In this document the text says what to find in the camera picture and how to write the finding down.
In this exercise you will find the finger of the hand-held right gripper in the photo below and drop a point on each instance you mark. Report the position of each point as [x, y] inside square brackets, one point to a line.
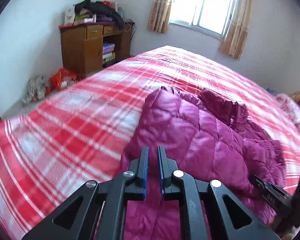
[270, 191]

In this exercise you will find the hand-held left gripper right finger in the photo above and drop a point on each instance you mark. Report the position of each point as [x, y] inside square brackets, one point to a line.
[160, 175]

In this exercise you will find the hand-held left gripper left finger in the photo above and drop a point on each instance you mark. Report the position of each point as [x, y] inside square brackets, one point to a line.
[145, 175]

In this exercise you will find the magenta quilted down jacket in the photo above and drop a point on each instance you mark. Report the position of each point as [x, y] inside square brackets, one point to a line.
[190, 130]

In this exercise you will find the pile of dark clothes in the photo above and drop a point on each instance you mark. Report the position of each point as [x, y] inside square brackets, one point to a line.
[100, 8]

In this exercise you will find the pink floral blanket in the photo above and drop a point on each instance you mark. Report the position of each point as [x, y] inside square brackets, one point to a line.
[290, 107]

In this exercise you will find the red plaid bed sheet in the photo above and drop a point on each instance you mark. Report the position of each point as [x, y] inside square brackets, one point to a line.
[65, 130]

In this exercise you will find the blue cloth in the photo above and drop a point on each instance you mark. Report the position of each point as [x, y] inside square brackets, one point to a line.
[268, 89]

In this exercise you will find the red plastic bag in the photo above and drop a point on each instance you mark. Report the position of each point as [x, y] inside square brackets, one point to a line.
[62, 77]

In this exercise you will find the purple box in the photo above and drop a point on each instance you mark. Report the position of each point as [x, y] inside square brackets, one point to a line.
[108, 48]

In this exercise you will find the grey crumpled bag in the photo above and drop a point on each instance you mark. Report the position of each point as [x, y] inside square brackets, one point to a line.
[36, 87]

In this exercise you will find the wooden desk with drawers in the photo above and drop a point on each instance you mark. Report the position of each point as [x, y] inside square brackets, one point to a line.
[75, 50]

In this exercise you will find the pale paper bag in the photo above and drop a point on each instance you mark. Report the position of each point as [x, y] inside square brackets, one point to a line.
[120, 12]

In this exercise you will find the sliding window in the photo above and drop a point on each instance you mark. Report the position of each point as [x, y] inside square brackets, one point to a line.
[202, 5]

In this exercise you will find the white cardboard box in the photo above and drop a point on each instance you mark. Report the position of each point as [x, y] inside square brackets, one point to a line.
[69, 16]

